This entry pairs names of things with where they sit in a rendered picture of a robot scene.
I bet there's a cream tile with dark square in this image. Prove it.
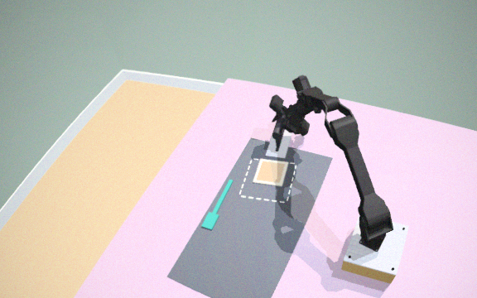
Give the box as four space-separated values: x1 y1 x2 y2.
253 159 288 186

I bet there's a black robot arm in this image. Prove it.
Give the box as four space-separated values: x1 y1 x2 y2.
282 75 393 252

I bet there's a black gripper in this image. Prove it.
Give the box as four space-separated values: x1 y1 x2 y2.
269 94 310 136

